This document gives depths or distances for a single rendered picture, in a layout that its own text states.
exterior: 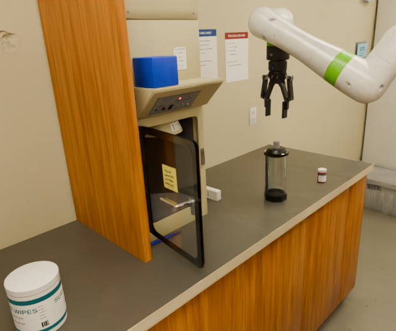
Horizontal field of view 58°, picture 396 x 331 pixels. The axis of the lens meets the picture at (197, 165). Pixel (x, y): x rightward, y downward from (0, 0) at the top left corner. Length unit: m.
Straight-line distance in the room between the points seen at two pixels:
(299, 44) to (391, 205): 2.68
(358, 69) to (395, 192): 2.57
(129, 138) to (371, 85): 0.75
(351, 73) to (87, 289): 1.05
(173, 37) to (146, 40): 0.12
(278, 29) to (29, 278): 1.09
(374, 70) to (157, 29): 0.69
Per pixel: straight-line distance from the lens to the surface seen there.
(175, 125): 1.34
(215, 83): 1.28
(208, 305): 1.29
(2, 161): 1.50
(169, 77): 1.14
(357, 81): 1.24
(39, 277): 1.04
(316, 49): 1.29
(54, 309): 1.06
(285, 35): 1.34
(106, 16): 1.10
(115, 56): 1.08
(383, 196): 3.78
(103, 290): 1.18
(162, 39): 1.26
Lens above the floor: 1.63
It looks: 19 degrees down
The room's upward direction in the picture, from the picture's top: 3 degrees counter-clockwise
